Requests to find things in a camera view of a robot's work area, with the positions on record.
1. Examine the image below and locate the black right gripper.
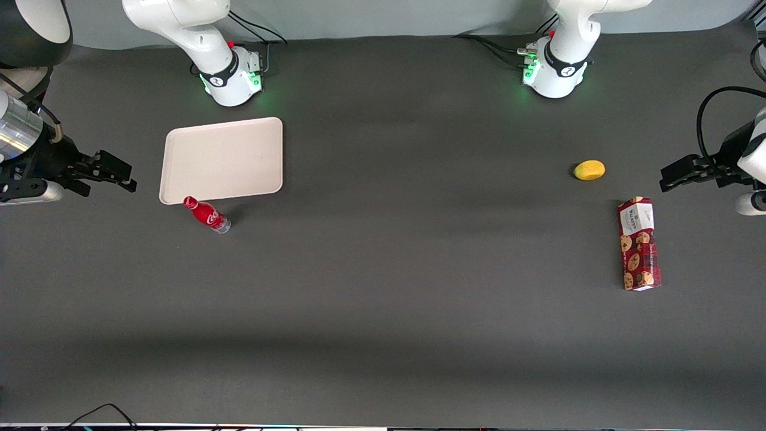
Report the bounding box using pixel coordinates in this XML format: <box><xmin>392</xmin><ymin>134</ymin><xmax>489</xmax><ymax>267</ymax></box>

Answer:
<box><xmin>25</xmin><ymin>129</ymin><xmax>138</xmax><ymax>197</ymax></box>

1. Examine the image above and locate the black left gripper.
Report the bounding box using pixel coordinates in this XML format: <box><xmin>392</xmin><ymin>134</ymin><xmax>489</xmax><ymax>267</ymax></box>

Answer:
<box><xmin>659</xmin><ymin>120</ymin><xmax>755</xmax><ymax>193</ymax></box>

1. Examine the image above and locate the red coke bottle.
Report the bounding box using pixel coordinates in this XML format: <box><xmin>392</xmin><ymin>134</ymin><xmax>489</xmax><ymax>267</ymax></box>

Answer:
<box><xmin>183</xmin><ymin>196</ymin><xmax>232</xmax><ymax>234</ymax></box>

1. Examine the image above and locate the beige plastic tray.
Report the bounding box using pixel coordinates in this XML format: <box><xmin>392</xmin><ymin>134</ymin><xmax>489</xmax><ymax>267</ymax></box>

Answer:
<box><xmin>159</xmin><ymin>117</ymin><xmax>284</xmax><ymax>205</ymax></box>

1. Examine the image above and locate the red cookie box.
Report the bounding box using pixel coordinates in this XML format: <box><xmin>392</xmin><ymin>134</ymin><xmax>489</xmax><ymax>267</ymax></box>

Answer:
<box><xmin>617</xmin><ymin>196</ymin><xmax>662</xmax><ymax>292</ymax></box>

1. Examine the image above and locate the yellow lemon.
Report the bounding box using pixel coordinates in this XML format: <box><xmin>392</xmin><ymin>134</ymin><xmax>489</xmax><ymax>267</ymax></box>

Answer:
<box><xmin>573</xmin><ymin>160</ymin><xmax>606</xmax><ymax>181</ymax></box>

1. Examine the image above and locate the black looped left wrist cable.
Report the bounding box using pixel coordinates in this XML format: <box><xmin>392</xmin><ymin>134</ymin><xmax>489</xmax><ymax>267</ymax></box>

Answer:
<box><xmin>695</xmin><ymin>86</ymin><xmax>766</xmax><ymax>160</ymax></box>

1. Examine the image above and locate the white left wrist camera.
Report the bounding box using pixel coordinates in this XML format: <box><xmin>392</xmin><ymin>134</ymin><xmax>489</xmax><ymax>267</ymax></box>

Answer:
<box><xmin>735</xmin><ymin>190</ymin><xmax>766</xmax><ymax>217</ymax></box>

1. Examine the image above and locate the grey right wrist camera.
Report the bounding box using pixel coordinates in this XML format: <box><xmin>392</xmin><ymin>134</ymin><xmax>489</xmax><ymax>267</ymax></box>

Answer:
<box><xmin>0</xmin><ymin>178</ymin><xmax>65</xmax><ymax>206</ymax></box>

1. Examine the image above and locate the black curved cable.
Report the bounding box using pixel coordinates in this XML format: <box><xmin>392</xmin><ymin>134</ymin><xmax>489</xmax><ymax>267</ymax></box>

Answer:
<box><xmin>750</xmin><ymin>38</ymin><xmax>766</xmax><ymax>83</ymax></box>

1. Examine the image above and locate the black right arm base cable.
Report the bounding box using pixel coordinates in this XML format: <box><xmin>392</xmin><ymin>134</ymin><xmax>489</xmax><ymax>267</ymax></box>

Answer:
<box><xmin>225</xmin><ymin>10</ymin><xmax>288</xmax><ymax>44</ymax></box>

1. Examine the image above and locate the black arm base cable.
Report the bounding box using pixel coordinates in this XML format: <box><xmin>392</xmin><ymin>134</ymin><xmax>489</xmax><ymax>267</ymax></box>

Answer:
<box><xmin>225</xmin><ymin>10</ymin><xmax>288</xmax><ymax>44</ymax></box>
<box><xmin>452</xmin><ymin>34</ymin><xmax>535</xmax><ymax>68</ymax></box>

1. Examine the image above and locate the black table edge cable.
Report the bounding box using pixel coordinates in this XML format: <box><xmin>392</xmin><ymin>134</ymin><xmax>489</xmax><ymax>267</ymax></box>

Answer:
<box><xmin>59</xmin><ymin>402</ymin><xmax>139</xmax><ymax>431</ymax></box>

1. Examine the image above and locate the black left arm base cable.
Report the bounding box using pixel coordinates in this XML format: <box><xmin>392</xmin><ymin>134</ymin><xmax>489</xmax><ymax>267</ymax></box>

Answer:
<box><xmin>452</xmin><ymin>34</ymin><xmax>535</xmax><ymax>68</ymax></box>

